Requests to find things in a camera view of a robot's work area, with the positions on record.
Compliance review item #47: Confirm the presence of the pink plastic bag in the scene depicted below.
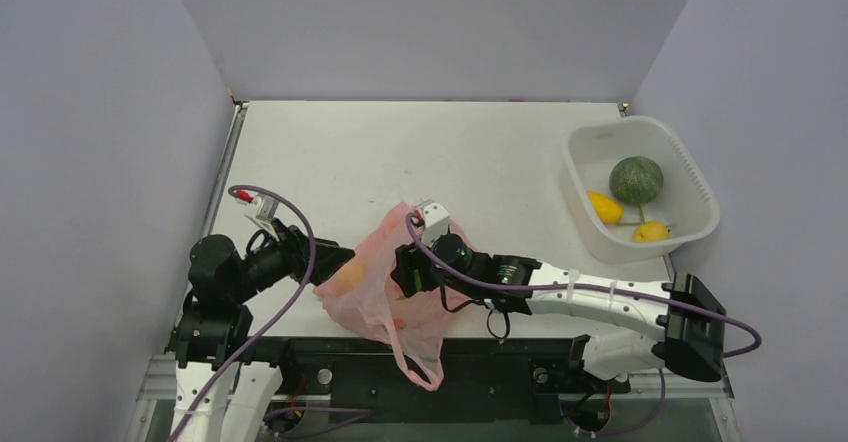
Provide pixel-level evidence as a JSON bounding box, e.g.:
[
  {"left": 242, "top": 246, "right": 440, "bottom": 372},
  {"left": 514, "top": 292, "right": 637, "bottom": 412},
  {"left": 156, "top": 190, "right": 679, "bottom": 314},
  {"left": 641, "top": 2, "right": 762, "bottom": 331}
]
[{"left": 313, "top": 202, "right": 457, "bottom": 392}]

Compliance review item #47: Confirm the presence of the green netted fake melon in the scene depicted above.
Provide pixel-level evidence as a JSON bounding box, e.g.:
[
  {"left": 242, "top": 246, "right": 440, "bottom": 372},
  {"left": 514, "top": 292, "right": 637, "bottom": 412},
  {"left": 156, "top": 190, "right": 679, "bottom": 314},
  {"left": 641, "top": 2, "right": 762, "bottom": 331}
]
[{"left": 608, "top": 156, "right": 665, "bottom": 206}]

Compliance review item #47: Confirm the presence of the yellow fake pear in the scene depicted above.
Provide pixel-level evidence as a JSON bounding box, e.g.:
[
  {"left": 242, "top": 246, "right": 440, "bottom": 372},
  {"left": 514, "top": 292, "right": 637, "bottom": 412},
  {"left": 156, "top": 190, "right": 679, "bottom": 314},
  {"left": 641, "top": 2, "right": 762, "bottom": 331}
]
[{"left": 631, "top": 220, "right": 670, "bottom": 243}]

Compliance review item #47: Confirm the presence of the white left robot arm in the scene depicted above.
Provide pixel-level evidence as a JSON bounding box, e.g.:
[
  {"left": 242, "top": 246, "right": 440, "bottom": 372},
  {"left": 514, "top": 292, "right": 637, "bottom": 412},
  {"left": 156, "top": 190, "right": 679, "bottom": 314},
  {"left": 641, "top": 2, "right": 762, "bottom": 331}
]
[{"left": 168, "top": 219, "right": 355, "bottom": 441}]

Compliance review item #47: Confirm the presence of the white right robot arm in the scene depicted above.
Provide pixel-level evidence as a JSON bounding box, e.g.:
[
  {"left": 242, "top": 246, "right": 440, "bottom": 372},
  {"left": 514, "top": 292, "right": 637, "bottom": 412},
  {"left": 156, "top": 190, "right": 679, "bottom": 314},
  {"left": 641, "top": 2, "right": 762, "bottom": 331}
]
[{"left": 390, "top": 233, "right": 727, "bottom": 389}]

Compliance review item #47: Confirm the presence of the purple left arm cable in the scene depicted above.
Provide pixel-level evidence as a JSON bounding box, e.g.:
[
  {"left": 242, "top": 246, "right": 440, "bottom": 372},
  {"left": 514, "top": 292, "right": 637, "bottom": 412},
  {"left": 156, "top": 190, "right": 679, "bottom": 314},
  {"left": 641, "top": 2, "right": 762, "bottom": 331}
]
[{"left": 165, "top": 184, "right": 376, "bottom": 442}]

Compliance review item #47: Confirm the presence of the aluminium table edge rail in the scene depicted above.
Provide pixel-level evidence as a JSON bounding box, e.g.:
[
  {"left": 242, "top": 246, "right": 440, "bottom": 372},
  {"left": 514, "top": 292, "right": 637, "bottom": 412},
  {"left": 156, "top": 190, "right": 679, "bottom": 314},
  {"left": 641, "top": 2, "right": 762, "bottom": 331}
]
[{"left": 185, "top": 100, "right": 251, "bottom": 253}]

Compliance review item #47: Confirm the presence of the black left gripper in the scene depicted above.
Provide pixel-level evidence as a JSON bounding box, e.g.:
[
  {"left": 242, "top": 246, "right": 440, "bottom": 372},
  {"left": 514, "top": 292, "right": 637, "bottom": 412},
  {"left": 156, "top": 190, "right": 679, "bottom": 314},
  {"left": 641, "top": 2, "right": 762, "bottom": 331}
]
[{"left": 231, "top": 216, "right": 354, "bottom": 300}]

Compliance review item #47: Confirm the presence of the yellow fake mango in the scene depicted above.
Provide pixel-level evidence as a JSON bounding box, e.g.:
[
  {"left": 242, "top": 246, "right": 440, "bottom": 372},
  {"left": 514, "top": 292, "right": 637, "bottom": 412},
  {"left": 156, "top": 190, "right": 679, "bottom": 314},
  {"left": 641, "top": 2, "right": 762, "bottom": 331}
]
[{"left": 587, "top": 191, "right": 623, "bottom": 225}]

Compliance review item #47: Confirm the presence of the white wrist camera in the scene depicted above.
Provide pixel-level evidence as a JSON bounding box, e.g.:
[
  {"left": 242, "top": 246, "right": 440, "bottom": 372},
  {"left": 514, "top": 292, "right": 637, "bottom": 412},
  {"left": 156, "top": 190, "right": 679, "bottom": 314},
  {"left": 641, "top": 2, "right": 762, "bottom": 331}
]
[
  {"left": 244, "top": 194, "right": 279, "bottom": 237},
  {"left": 414, "top": 200, "right": 450, "bottom": 246}
]

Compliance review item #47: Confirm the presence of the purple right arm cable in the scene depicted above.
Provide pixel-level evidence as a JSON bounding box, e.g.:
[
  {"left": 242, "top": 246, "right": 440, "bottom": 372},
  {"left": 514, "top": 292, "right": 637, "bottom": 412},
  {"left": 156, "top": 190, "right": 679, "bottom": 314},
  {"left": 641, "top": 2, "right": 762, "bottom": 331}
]
[{"left": 405, "top": 210, "right": 763, "bottom": 439}]

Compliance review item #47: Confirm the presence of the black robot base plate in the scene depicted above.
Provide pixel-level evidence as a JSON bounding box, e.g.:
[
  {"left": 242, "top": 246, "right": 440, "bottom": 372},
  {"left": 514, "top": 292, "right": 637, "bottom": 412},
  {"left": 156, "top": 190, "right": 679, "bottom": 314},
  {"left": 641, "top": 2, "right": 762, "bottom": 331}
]
[{"left": 240, "top": 336, "right": 631, "bottom": 424}]

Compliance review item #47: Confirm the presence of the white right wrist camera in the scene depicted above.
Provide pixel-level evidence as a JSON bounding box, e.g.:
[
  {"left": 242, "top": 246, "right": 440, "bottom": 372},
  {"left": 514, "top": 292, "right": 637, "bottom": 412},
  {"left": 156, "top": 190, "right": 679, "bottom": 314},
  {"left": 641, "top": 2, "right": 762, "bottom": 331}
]
[{"left": 414, "top": 200, "right": 450, "bottom": 246}]

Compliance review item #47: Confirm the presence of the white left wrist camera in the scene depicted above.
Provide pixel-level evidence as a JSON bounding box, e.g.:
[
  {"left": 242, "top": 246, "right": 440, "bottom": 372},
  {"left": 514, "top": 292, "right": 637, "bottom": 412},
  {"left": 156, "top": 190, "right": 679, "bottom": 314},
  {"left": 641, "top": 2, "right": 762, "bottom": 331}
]
[{"left": 244, "top": 194, "right": 279, "bottom": 237}]

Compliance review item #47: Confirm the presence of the white plastic basket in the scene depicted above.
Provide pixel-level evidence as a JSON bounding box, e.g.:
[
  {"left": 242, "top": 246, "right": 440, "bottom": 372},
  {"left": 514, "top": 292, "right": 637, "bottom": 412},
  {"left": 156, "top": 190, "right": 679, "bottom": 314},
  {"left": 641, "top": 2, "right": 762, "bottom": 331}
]
[{"left": 560, "top": 116, "right": 720, "bottom": 263}]

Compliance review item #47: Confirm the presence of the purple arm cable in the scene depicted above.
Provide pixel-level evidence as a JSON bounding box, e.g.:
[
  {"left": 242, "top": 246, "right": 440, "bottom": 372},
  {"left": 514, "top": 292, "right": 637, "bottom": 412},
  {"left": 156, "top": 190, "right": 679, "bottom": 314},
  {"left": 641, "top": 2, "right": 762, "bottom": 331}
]
[
  {"left": 165, "top": 184, "right": 376, "bottom": 442},
  {"left": 405, "top": 210, "right": 763, "bottom": 439}
]

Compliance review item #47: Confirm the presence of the red orange fake peach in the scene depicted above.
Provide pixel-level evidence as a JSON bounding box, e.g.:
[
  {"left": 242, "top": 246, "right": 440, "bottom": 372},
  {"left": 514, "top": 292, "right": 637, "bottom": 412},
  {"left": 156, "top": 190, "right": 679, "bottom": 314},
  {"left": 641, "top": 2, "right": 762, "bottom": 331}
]
[{"left": 334, "top": 261, "right": 368, "bottom": 293}]

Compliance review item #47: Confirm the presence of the aluminium right side rail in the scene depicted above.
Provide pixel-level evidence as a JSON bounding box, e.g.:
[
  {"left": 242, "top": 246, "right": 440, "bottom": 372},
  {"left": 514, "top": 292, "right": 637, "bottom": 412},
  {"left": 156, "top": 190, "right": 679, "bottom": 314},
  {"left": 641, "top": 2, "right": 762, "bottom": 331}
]
[{"left": 622, "top": 352, "right": 735, "bottom": 401}]

